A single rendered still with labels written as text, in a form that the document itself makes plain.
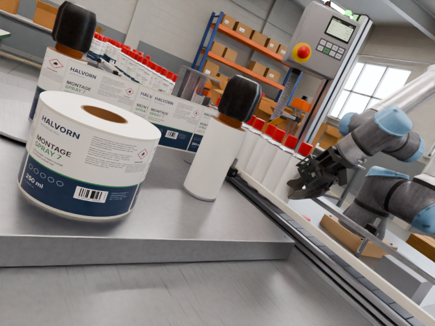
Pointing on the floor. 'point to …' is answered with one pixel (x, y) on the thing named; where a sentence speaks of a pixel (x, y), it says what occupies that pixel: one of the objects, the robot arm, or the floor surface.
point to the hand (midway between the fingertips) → (293, 195)
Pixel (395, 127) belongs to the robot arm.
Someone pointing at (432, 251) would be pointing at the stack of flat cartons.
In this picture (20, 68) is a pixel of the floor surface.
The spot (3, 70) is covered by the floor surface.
